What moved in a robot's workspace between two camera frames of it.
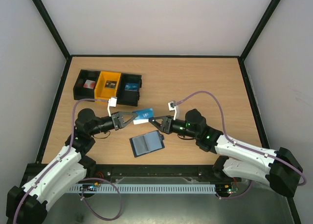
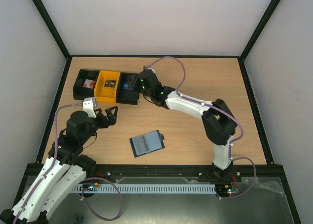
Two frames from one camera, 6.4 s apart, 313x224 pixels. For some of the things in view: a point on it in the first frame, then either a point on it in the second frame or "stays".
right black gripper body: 167,124 to 141,80
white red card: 89,84 stays
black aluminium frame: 202,170 stays
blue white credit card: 143,116 to 126,86
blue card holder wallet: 146,143 stays
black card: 110,84 stays
